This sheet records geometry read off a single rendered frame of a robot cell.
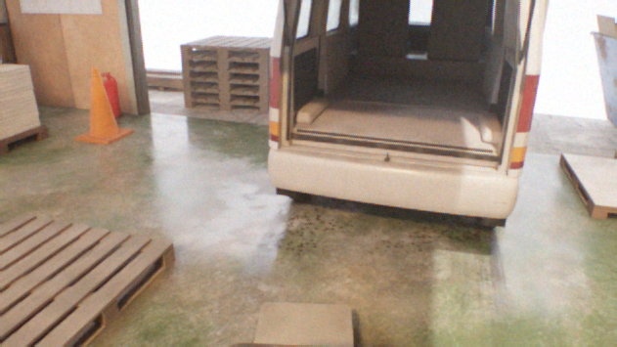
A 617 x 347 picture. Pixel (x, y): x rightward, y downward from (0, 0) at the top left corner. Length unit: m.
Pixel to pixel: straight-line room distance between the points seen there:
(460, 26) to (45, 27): 4.74
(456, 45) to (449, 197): 2.07
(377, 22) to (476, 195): 2.27
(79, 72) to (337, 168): 4.24
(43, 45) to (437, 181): 5.19
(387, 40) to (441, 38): 0.48
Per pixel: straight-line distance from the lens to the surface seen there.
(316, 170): 2.65
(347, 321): 1.95
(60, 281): 2.55
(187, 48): 5.76
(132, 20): 5.53
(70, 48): 6.21
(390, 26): 4.38
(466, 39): 4.37
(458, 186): 2.58
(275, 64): 2.68
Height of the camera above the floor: 1.48
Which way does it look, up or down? 23 degrees down
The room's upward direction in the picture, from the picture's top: 1 degrees clockwise
